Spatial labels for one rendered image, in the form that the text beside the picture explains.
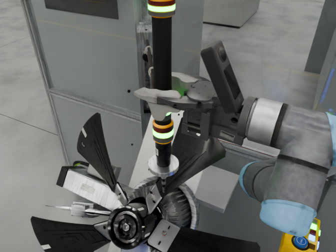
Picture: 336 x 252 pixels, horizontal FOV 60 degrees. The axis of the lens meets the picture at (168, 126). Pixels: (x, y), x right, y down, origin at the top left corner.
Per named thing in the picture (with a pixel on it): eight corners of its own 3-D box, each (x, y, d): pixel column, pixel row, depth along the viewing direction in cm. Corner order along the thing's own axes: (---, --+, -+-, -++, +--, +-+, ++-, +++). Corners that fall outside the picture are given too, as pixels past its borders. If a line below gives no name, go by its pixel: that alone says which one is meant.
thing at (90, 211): (130, 219, 97) (47, 208, 109) (130, 212, 97) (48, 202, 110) (126, 220, 95) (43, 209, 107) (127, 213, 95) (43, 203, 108)
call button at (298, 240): (294, 236, 96) (295, 232, 95) (307, 241, 94) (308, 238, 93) (292, 245, 93) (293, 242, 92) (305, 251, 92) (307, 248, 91)
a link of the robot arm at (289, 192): (284, 223, 53) (302, 165, 53) (319, 246, 42) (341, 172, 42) (243, 209, 53) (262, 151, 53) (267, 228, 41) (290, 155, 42)
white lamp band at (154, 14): (147, 10, 49) (147, 6, 48) (173, 9, 49) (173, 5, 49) (149, 17, 45) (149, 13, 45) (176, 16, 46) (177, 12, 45)
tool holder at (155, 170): (146, 152, 71) (144, 119, 65) (175, 149, 72) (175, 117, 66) (149, 178, 64) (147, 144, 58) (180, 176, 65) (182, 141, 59)
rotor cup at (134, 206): (125, 195, 95) (102, 199, 83) (166, 197, 90) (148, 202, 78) (123, 241, 93) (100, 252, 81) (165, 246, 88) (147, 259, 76)
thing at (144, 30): (137, 43, 119) (136, 22, 114) (154, 42, 119) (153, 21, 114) (138, 52, 110) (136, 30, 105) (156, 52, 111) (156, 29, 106)
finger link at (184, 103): (155, 108, 50) (206, 112, 49) (155, 100, 49) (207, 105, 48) (160, 95, 54) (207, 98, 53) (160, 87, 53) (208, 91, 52)
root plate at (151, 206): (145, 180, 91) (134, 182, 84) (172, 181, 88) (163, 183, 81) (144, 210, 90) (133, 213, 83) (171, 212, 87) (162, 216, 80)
